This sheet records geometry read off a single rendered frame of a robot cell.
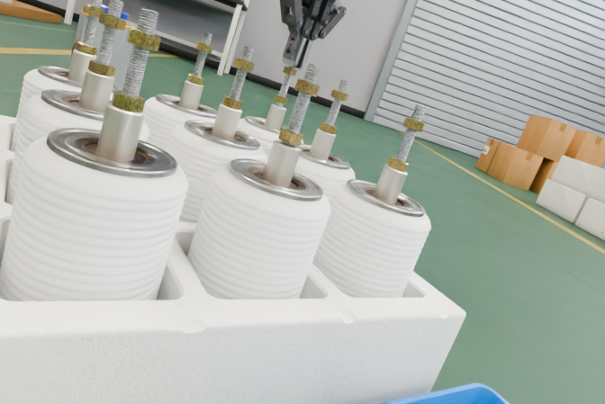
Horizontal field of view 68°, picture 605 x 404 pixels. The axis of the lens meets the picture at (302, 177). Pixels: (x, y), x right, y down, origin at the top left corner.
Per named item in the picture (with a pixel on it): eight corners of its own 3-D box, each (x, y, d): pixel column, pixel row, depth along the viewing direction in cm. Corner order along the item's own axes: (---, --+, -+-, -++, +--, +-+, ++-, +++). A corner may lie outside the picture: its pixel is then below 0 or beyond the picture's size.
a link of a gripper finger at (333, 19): (347, 5, 60) (320, 29, 57) (347, 17, 61) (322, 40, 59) (330, 1, 61) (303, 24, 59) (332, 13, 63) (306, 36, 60)
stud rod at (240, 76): (225, 123, 43) (248, 46, 41) (219, 120, 44) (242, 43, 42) (233, 125, 44) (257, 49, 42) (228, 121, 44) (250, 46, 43)
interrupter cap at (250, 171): (317, 185, 39) (320, 178, 39) (325, 214, 31) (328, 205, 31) (232, 158, 38) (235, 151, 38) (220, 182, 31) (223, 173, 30)
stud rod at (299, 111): (279, 162, 34) (311, 63, 32) (274, 157, 34) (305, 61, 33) (291, 164, 34) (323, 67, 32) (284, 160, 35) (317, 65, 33)
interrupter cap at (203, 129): (210, 148, 39) (212, 140, 39) (168, 121, 44) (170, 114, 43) (273, 156, 44) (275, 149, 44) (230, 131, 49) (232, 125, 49)
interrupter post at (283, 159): (289, 184, 36) (302, 146, 35) (289, 193, 34) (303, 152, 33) (260, 175, 36) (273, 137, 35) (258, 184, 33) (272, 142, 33)
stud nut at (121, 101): (110, 101, 28) (113, 87, 27) (139, 108, 28) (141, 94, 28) (112, 108, 26) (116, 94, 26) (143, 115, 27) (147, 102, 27)
